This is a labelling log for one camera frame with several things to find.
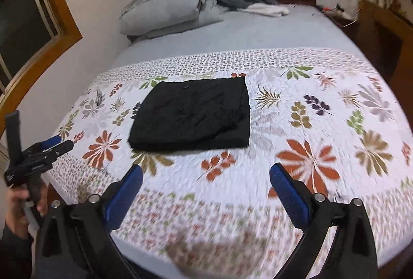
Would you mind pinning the grey bed sheet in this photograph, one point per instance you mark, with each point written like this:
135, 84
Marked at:
258, 33

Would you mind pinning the white cloth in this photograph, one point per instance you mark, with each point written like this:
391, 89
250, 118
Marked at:
267, 9

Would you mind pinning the person's left hand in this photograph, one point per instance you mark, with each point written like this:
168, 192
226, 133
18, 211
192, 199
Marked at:
16, 208

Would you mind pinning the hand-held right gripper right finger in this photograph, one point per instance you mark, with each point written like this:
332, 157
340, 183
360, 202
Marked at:
287, 192

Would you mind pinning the black pants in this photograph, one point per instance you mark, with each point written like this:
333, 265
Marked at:
193, 114

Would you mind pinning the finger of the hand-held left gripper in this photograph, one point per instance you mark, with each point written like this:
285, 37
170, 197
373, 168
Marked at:
63, 147
48, 141

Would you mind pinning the white power strip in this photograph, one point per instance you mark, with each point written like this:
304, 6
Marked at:
338, 12

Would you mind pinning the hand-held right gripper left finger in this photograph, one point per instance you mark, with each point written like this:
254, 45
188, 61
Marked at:
124, 195

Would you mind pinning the wooden framed window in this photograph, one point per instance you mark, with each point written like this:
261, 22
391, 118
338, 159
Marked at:
69, 37

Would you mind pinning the grey folded duvet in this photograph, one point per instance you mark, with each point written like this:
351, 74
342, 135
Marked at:
167, 8

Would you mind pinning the floral quilted bedspread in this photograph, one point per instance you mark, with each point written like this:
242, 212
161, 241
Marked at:
322, 124

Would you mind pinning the person's left forearm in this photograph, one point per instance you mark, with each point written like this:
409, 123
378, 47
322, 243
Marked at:
16, 253

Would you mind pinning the wooden shelf cabinet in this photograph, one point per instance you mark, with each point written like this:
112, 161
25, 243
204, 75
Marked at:
387, 27

